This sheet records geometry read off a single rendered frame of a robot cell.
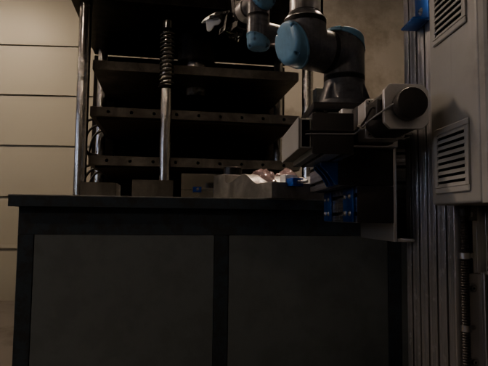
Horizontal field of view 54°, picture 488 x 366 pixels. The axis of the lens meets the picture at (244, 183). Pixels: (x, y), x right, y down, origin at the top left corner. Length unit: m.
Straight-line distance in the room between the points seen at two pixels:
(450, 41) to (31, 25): 4.23
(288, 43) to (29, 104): 3.59
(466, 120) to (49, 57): 4.16
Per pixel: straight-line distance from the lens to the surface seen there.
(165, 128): 2.46
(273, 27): 1.62
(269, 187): 1.60
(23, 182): 4.58
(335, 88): 1.36
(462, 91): 0.95
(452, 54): 1.00
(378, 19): 4.91
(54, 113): 4.58
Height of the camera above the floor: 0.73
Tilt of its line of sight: 4 degrees up
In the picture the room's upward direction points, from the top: 1 degrees clockwise
